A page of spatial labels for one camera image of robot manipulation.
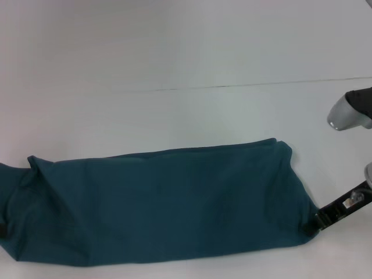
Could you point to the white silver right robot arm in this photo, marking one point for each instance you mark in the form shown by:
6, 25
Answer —
368, 174

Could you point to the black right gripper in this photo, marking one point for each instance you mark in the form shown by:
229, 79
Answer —
340, 210

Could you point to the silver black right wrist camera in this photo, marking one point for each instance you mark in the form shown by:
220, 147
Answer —
348, 109

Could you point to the teal blue shirt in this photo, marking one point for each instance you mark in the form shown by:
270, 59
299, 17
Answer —
160, 203

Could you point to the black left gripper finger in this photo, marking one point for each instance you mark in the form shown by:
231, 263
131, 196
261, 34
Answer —
2, 231

